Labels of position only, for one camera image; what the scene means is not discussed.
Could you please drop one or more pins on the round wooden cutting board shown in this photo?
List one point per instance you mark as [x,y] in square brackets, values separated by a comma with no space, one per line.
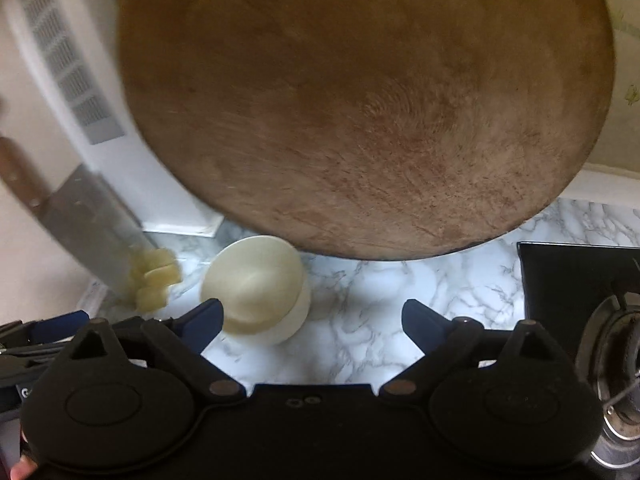
[370,129]

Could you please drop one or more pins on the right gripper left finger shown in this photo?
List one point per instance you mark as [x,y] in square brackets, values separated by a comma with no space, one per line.
[177,345]

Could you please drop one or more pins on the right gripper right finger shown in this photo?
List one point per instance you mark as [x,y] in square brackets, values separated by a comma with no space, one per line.
[446,346]

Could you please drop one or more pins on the kitchen cleaver wooden handle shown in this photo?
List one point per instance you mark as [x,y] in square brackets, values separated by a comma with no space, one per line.
[84,216]

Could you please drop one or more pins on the black glass gas stove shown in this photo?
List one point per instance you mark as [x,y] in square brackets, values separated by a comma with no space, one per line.
[564,284]

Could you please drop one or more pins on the yellow sponge block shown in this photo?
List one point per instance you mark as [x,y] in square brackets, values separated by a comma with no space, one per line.
[151,275]

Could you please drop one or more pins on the left stove burner grate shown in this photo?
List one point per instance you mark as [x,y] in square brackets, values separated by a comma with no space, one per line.
[608,359]

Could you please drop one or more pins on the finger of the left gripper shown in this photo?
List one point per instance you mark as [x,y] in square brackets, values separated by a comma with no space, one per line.
[20,334]

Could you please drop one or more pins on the person's left hand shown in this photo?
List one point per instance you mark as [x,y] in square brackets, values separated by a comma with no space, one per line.
[23,468]

